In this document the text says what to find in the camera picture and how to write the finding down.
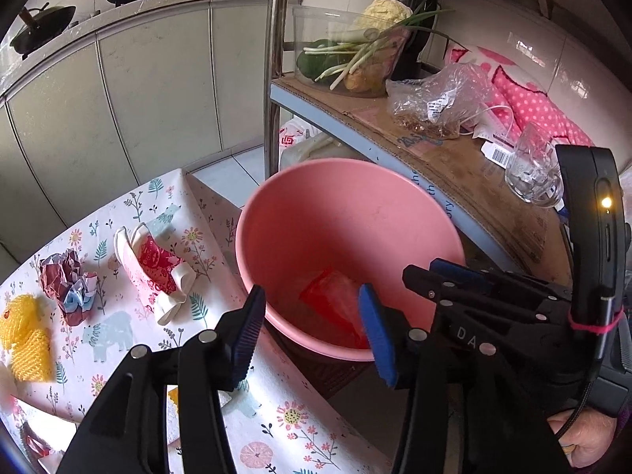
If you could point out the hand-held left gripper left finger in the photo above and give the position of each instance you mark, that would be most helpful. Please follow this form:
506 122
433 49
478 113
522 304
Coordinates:
249 327

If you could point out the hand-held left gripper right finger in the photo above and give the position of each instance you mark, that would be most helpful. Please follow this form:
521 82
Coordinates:
377 335

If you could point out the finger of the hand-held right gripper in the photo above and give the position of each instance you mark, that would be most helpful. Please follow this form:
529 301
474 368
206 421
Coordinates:
459 271
444 290

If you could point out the pink plastic basin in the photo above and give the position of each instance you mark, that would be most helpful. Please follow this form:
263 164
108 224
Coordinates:
345 217

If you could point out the person's right hand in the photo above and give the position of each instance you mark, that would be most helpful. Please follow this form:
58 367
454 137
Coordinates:
587 439

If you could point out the red plastic wrapper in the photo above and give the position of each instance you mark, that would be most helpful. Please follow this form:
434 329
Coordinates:
326 296

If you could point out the clear glass cup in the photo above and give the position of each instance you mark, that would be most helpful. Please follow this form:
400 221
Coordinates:
531 173

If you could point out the pink rubber band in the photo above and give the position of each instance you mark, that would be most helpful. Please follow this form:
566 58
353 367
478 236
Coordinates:
595 328

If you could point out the brown cardboard sheet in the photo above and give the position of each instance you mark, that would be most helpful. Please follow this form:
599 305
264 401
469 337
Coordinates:
444 168

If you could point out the white red crumpled wrapper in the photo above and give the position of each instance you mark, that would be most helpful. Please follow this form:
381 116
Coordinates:
148 266

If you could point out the white and yellow packet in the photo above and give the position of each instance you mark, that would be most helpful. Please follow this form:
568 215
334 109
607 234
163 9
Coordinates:
173 422

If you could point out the white packet with barcode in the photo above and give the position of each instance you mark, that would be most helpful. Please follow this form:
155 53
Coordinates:
498 153

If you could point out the floral printed tablecloth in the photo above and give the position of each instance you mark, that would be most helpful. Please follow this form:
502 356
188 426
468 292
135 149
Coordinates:
123 306

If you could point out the pink polka dot cloth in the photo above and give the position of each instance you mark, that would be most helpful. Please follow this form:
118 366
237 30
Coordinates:
533 103

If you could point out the clear plastic bag with seeds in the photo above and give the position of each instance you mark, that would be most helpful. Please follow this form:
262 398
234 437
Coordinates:
444 94

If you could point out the crumpled maroon paper ball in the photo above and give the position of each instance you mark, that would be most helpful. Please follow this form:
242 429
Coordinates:
64 276

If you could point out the white bag with red print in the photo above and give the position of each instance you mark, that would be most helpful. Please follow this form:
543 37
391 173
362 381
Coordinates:
291 136

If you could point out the ginger root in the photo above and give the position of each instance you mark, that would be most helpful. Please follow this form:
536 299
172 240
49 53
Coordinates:
365 79

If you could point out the grey metal shelf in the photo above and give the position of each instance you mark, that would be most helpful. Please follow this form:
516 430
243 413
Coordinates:
306 114

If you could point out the black blender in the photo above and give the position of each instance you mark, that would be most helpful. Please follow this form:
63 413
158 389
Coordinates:
410 54

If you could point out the yellow foam fruit net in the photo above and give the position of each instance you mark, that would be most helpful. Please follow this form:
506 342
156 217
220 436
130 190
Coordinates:
24 326

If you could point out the clear container with vegetables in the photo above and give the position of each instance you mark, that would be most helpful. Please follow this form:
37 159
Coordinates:
355 57

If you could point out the small red foil wrapper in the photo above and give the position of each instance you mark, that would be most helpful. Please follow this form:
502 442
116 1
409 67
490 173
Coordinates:
35 445

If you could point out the green pepper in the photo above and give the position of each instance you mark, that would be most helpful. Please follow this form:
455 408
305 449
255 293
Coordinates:
316 61

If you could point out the grey kitchen cabinet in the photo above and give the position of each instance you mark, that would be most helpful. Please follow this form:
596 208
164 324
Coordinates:
148 84

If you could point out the metal shelf pole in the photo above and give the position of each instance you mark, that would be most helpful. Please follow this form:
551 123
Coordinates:
275 59

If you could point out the cauliflower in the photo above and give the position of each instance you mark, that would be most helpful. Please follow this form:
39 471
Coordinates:
382 12

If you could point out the clear plastic container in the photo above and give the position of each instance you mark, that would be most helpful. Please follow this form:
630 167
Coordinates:
316 24

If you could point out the black lidded wok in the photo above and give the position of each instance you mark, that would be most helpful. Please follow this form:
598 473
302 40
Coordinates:
44 29

